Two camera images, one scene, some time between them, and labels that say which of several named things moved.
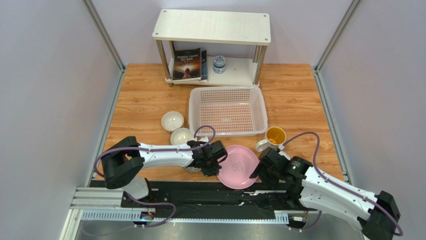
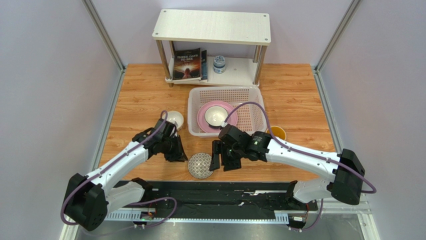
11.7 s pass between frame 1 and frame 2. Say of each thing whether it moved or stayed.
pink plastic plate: moved
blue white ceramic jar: stayed
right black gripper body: moved
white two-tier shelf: stayed
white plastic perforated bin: stayed
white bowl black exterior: moved
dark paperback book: stayed
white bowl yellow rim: stayed
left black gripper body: moved
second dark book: stayed
